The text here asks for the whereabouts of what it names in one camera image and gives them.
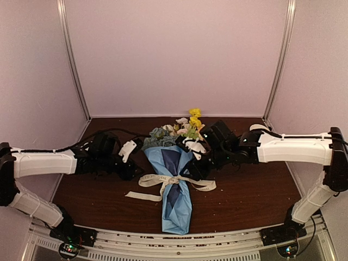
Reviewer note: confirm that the right aluminium corner post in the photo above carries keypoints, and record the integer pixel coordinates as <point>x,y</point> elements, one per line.
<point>285,44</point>

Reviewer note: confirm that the aluminium corner post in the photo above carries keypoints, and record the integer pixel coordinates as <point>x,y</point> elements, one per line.
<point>285,44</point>
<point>72,62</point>

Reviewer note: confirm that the front aluminium rail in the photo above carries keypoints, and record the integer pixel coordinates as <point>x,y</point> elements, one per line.
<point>244,244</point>

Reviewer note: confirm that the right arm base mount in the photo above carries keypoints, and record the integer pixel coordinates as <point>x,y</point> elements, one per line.
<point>285,236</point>

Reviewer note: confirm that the left aluminium corner post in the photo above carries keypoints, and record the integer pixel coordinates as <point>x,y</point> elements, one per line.
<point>72,62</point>

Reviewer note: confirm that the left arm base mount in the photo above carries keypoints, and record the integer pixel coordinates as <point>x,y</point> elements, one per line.
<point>74,238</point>

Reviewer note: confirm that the white ceramic bowl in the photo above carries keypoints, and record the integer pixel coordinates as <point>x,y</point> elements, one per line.
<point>258,126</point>

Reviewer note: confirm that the cream printed ribbon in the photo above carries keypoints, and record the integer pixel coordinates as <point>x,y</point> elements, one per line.
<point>152,180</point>

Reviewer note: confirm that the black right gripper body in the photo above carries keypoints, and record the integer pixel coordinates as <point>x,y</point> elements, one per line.
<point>221,157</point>

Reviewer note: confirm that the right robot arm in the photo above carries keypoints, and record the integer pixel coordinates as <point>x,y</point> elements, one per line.
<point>328,149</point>

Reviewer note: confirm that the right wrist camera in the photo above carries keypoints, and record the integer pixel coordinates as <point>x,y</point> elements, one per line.
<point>191,145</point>

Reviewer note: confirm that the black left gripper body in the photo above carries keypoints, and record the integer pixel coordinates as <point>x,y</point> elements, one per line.
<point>105,164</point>

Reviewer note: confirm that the blue wrapping paper sheet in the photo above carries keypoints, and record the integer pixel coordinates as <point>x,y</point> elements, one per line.
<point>177,206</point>

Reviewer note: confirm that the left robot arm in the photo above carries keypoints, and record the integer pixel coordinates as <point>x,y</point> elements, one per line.
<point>17,163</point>

